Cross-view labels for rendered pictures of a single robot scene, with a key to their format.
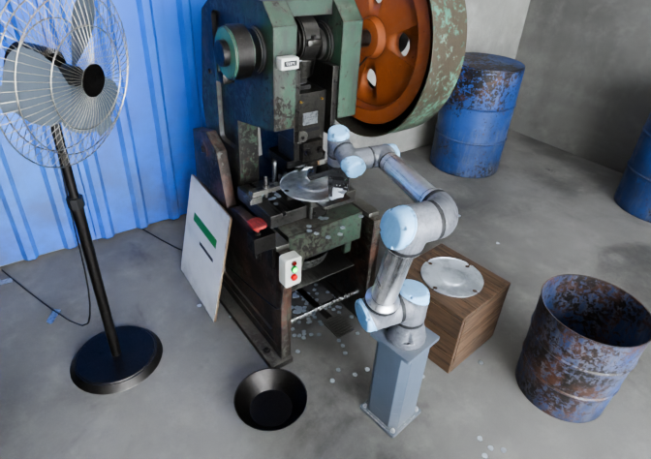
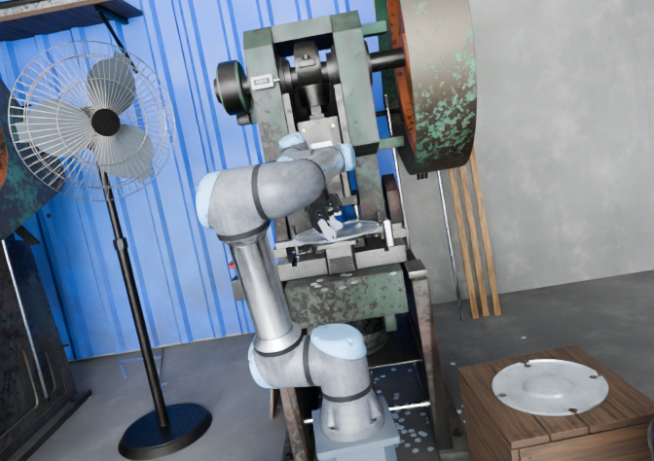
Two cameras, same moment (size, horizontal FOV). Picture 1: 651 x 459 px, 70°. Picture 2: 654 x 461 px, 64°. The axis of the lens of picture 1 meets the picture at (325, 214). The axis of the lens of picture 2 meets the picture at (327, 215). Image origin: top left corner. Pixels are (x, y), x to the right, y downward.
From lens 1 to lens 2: 1.31 m
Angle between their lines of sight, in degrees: 44
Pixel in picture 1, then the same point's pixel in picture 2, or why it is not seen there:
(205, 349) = (239, 443)
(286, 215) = (297, 266)
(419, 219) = (221, 178)
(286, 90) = (272, 114)
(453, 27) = not seen: outside the picture
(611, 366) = not seen: outside the picture
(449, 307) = (501, 423)
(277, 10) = (256, 35)
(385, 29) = not seen: hidden behind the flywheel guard
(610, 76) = not seen: outside the picture
